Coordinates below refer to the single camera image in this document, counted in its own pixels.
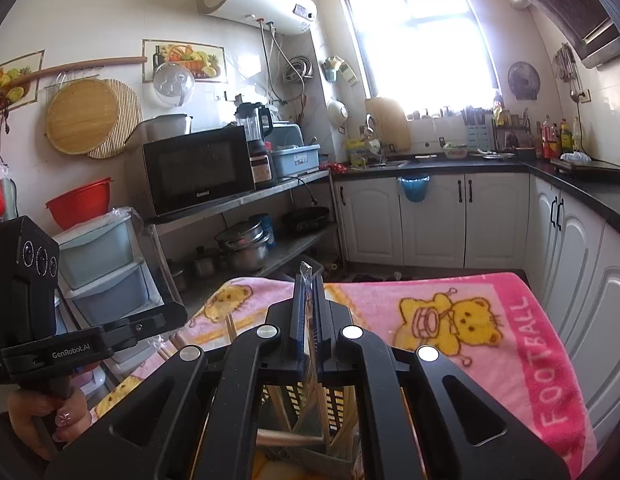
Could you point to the dark green utensil basket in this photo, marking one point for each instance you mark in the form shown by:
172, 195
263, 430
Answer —
324, 441

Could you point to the wooden cutting board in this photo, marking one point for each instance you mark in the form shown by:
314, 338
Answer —
391, 126

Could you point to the black range hood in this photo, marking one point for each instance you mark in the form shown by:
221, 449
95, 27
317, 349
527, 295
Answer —
587, 26

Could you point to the blue plastic dish box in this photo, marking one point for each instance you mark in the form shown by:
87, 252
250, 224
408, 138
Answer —
292, 162

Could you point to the chopsticks pair long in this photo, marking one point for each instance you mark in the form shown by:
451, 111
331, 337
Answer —
277, 398

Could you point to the small wall fan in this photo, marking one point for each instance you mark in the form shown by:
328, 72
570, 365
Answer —
524, 81

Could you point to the round bamboo tray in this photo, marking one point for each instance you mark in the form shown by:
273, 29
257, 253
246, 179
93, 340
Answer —
80, 116

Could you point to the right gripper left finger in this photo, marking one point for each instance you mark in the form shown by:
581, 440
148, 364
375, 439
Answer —
195, 417

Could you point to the plastic drawer cabinet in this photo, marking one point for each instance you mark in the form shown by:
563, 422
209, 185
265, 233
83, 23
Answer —
103, 274

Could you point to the pink cartoon bear blanket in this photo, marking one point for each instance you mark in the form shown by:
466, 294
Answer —
490, 325

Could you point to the black blender jug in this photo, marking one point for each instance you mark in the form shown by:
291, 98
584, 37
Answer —
256, 118

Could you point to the black microwave oven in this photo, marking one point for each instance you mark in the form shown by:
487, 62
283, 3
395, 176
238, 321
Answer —
169, 176

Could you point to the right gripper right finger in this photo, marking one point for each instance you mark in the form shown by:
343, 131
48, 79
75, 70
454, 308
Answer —
420, 415

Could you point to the steel stock pot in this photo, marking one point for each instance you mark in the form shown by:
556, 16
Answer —
244, 245

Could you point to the person left hand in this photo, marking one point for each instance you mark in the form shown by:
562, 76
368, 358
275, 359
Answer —
41, 421

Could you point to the red plastic basin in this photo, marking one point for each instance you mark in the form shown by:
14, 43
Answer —
80, 204

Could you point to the steel shelf rack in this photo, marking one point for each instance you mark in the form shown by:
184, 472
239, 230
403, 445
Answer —
298, 212

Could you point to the blue hanging trash bin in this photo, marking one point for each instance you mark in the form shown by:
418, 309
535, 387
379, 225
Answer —
414, 189

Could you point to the white cylindrical water heater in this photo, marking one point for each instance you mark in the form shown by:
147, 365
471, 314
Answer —
288, 17

